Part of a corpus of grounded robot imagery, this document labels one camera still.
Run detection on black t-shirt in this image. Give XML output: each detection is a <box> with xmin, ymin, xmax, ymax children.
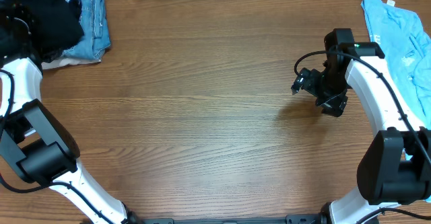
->
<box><xmin>1</xmin><ymin>0</ymin><xmax>84</xmax><ymax>65</ymax></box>

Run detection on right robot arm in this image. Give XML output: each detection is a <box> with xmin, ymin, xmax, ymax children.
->
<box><xmin>286</xmin><ymin>28</ymin><xmax>430</xmax><ymax>224</ymax></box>

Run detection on light blue t-shirt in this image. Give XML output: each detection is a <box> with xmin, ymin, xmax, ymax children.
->
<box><xmin>361</xmin><ymin>0</ymin><xmax>430</xmax><ymax>128</ymax></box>

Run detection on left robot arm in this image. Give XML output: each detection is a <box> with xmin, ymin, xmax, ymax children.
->
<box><xmin>1</xmin><ymin>3</ymin><xmax>141</xmax><ymax>223</ymax></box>

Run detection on folded blue denim jeans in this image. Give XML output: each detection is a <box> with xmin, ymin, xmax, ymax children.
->
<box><xmin>62</xmin><ymin>0</ymin><xmax>111</xmax><ymax>62</ymax></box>

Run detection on folded white garment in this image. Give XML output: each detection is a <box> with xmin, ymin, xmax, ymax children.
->
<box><xmin>42</xmin><ymin>58</ymin><xmax>101</xmax><ymax>70</ymax></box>

